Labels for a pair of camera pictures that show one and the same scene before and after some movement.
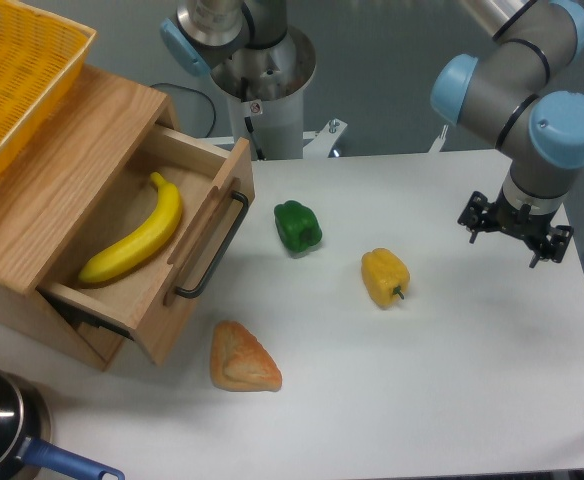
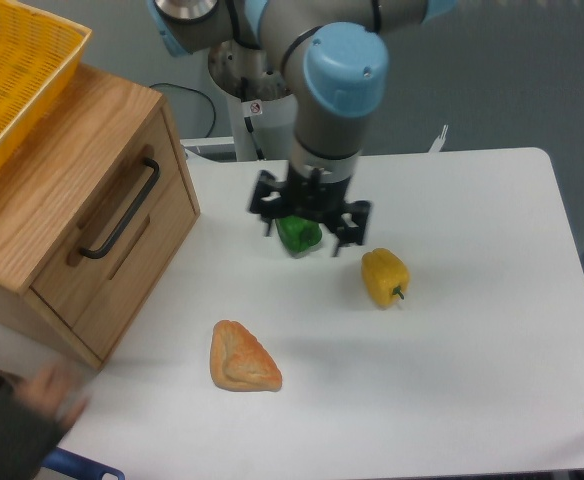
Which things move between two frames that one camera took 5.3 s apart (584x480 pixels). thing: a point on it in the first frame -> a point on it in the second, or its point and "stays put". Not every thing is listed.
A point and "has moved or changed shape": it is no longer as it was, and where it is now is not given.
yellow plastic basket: [28, 62] stays put
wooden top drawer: [153, 235] has moved or changed shape
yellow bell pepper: [385, 277] stays put
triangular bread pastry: [239, 361] stays put
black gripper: [530, 227] -> [313, 197]
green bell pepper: [297, 225] stays put
